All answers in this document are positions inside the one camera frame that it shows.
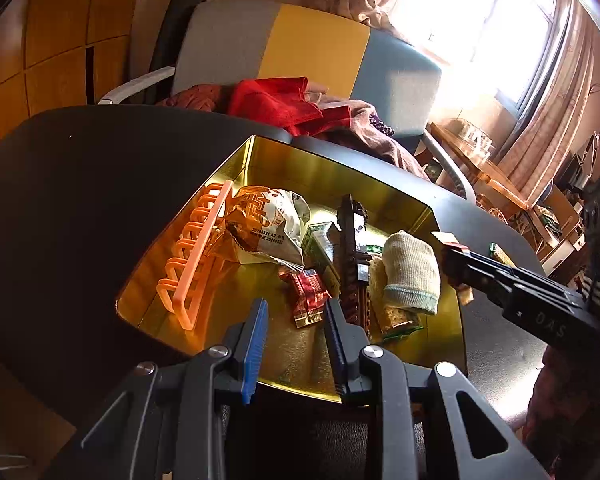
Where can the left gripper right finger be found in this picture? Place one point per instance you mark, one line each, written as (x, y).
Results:
(437, 409)

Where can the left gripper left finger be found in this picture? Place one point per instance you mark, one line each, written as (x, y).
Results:
(167, 421)

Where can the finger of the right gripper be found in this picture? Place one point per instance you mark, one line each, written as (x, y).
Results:
(497, 293)
(484, 270)

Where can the beige knit sock roll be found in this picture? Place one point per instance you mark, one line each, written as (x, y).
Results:
(413, 276)

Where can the large cracker pack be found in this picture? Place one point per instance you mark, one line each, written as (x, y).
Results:
(393, 323)

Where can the orange plastic rack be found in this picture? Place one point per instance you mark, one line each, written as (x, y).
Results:
(189, 268)

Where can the green white small carton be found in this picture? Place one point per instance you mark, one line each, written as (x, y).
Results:
(320, 254)

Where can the red small snack packet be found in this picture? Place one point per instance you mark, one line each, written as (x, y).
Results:
(307, 296)

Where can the orange muffin snack bag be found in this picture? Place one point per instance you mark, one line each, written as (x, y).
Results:
(262, 225)

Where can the gloved right hand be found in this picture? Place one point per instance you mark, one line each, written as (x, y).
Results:
(562, 427)

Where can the wooden side table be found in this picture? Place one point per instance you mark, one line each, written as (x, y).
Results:
(480, 167)

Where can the clear glass tray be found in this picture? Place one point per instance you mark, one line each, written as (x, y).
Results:
(474, 142)

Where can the middle window curtain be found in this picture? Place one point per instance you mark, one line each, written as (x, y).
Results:
(532, 161)

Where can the pink brown cloth pile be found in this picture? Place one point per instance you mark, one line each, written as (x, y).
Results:
(367, 133)

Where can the gold red tin box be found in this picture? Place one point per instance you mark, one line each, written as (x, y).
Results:
(296, 359)

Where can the red cloth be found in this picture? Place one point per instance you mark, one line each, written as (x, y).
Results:
(282, 103)

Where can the grey yellow blue armchair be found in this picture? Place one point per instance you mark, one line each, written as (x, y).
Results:
(226, 41)

